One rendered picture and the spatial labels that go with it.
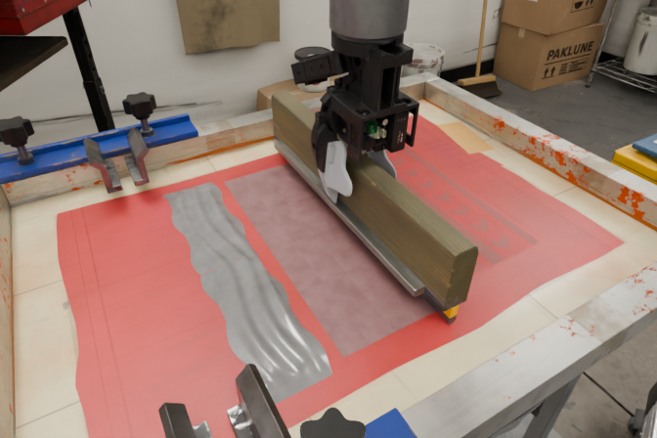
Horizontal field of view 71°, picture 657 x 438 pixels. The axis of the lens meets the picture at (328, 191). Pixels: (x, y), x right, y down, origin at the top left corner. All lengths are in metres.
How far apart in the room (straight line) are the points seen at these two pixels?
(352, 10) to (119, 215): 0.41
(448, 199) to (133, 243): 0.42
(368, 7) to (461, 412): 0.34
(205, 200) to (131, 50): 1.91
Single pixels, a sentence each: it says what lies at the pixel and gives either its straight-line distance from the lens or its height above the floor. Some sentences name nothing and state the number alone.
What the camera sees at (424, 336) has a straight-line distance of 0.49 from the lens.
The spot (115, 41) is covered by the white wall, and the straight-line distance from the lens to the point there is 2.50.
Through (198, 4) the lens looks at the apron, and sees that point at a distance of 2.46.
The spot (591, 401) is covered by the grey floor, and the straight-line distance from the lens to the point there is 1.74.
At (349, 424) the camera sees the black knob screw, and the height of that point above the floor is 1.06.
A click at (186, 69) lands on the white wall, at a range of 2.60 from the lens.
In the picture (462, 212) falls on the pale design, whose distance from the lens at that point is 0.65.
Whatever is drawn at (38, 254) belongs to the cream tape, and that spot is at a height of 0.95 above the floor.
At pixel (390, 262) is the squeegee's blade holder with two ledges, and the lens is 0.50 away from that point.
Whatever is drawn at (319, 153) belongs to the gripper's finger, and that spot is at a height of 1.07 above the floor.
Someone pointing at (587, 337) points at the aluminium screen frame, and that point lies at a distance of 0.49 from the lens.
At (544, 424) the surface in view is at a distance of 1.42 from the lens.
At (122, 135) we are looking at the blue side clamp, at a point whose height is 1.00.
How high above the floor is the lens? 1.34
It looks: 35 degrees down
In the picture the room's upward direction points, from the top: straight up
